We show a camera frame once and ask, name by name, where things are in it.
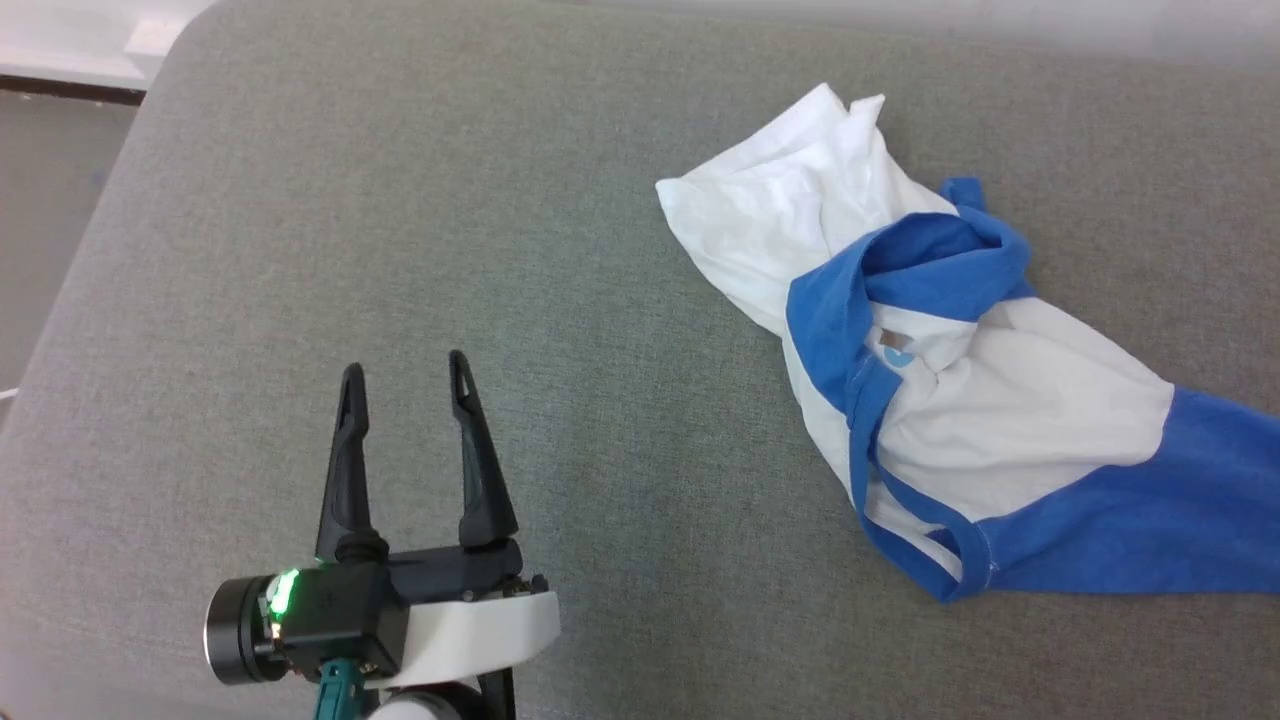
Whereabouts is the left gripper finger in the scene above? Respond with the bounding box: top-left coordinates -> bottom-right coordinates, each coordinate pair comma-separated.
314,362 -> 391,566
448,349 -> 521,551

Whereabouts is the left gripper body white shell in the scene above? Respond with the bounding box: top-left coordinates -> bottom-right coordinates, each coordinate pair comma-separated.
385,538 -> 563,693

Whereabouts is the blue and white t-shirt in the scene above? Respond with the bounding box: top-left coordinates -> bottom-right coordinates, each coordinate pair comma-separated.
655,82 -> 1280,604

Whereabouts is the left gripper black motor cylinder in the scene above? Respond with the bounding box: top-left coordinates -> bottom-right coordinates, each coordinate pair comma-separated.
204,575 -> 283,687

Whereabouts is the white wall baseboard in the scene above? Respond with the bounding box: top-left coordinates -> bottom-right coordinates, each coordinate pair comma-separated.
0,0 -> 216,106

